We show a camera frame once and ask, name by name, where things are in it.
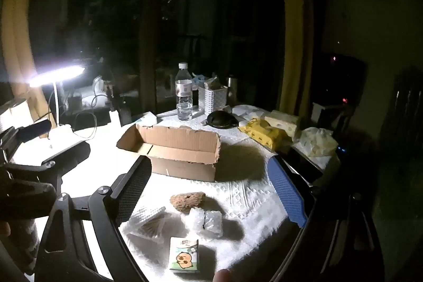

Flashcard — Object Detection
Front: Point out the pale yellow dotted tissue pack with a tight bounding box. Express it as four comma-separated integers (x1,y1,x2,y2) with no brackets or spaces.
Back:
264,110,301,139

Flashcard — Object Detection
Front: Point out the person's left forearm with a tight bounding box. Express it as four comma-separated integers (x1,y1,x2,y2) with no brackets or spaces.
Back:
11,219,41,274

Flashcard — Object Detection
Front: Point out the black round pouch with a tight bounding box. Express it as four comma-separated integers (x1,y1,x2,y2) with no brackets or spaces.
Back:
206,110,239,129

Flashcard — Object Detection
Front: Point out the dark monitor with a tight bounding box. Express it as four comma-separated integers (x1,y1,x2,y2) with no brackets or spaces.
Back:
314,54,368,105

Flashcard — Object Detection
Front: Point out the person's right hand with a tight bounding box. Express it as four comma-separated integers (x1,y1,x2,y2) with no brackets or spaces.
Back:
213,269,232,282

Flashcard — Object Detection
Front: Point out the steel thermos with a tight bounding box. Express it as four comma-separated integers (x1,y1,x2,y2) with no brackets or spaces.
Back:
227,75,238,104

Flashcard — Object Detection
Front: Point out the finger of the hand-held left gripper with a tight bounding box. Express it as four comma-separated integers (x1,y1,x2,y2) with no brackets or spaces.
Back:
0,160,57,177
0,121,53,154

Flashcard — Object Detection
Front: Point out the white plastic wipes pack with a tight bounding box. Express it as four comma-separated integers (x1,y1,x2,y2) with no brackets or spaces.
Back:
294,127,339,157

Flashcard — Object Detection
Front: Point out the cardboard box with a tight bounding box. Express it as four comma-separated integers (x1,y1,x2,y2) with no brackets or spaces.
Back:
116,124,221,183

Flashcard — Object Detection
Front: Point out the clear bubble wrap piece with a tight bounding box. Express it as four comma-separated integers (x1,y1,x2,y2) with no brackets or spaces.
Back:
181,207,224,238

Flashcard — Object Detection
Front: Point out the white crumpled tissue pack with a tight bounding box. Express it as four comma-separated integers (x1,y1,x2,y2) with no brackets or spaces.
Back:
234,105,265,122

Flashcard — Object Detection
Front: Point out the white woven basket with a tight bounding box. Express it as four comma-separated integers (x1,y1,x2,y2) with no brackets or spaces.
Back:
198,84,228,115

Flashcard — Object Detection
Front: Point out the clear plastic water bottle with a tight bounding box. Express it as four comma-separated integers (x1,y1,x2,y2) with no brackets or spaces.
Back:
174,63,194,121

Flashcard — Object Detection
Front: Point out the white desk lamp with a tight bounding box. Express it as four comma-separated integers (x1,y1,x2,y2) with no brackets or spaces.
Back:
28,66,87,155

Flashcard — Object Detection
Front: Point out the cartoon print tissue pack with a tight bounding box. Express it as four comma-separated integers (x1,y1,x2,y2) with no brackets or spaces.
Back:
168,237,199,273

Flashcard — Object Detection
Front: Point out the light blue tissue pack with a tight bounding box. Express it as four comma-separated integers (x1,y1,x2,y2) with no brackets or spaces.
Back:
132,112,158,127

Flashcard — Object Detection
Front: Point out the yellow curtain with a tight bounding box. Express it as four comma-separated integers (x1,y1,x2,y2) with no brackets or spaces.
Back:
0,0,57,127
278,0,314,111

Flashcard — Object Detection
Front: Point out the person's left hand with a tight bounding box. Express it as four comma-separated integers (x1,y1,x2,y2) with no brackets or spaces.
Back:
0,222,11,246

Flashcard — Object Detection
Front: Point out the brown sponge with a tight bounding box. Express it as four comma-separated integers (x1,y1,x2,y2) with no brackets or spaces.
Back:
170,192,206,212

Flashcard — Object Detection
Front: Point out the black tablet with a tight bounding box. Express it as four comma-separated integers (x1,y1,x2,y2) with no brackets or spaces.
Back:
281,152,326,185

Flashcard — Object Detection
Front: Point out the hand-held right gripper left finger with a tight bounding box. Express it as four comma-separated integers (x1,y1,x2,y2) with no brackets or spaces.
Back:
35,155,153,282

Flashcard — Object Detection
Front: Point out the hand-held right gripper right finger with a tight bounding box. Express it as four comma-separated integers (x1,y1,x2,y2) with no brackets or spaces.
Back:
264,155,387,282

